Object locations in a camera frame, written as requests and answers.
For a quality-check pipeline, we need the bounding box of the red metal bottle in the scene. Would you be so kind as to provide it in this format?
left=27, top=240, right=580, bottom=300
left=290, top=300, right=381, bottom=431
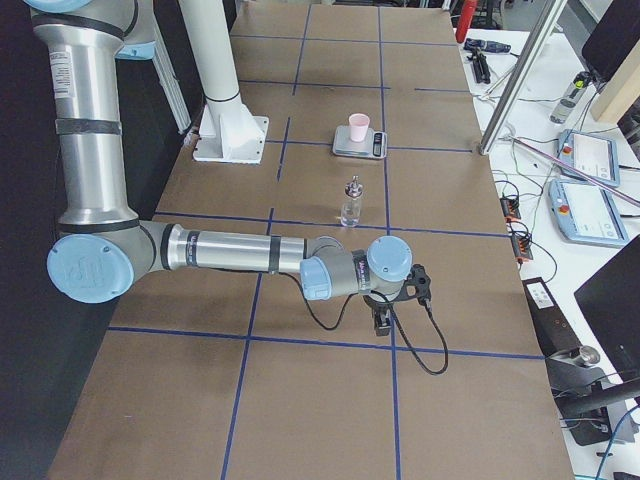
left=455, top=0, right=478, bottom=44

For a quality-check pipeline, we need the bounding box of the lower orange black connector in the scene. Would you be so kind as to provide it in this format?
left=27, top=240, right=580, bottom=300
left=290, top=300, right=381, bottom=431
left=511, top=231, right=533, bottom=264

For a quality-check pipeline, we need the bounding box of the pink paper cup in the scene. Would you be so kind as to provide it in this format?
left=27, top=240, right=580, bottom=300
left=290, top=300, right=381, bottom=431
left=348, top=113, right=370, bottom=143

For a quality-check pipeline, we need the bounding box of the clear water bottle green cap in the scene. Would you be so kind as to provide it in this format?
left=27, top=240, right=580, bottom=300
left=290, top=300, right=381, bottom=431
left=549, top=71, right=594, bottom=124

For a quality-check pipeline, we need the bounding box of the upper blue teach pendant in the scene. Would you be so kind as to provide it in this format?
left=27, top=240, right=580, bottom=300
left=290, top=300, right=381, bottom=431
left=558, top=129, right=620, bottom=187

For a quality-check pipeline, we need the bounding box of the lower blue teach pendant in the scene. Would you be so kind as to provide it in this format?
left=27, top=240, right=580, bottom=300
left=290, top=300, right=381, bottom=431
left=548, top=179, right=630, bottom=248

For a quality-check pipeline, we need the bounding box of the silver digital kitchen scale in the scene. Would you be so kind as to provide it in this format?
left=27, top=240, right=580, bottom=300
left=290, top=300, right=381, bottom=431
left=332, top=125, right=387, bottom=160

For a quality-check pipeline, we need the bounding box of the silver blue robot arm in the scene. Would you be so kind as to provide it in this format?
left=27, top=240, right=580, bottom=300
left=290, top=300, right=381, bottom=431
left=30, top=1, right=418, bottom=335

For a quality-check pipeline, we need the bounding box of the blue teach pendant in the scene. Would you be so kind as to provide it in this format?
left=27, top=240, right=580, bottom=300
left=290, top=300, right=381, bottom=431
left=548, top=179, right=630, bottom=248
left=558, top=129, right=620, bottom=187

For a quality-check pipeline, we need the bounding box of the black computer monitor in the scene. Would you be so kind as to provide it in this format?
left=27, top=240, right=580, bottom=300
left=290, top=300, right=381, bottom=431
left=582, top=0, right=639, bottom=82

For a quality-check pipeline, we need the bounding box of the upper orange black connector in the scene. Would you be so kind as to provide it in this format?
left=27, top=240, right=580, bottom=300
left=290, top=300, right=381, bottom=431
left=500, top=196, right=521, bottom=222

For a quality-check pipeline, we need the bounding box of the aluminium frame post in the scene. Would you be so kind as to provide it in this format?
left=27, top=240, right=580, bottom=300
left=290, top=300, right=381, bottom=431
left=478, top=0, right=568, bottom=155

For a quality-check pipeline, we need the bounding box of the blue folded umbrella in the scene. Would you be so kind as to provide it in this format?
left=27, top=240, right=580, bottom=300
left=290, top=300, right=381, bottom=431
left=463, top=38, right=511, bottom=54

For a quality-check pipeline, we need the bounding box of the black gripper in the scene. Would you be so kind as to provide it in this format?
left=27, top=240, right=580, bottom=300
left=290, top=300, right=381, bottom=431
left=363, top=292, right=394, bottom=336

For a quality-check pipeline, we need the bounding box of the orange black connector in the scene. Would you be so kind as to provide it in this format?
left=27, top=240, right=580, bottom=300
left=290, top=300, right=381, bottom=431
left=511, top=231, right=533, bottom=264
left=500, top=196, right=521, bottom=222

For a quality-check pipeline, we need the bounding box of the wooden board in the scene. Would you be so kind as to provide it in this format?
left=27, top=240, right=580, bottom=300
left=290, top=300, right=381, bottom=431
left=590, top=42, right=640, bottom=124

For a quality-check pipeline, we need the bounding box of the pink striped rod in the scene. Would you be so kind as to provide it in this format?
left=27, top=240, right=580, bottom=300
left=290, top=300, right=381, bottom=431
left=509, top=137, right=640, bottom=205

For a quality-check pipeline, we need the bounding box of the black folded tripod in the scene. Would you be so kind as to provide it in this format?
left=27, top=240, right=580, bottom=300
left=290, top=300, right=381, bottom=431
left=467, top=47, right=491, bottom=84

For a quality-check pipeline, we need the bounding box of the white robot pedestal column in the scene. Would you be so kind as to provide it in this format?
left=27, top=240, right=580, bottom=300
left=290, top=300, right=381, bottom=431
left=179, top=0, right=269, bottom=165

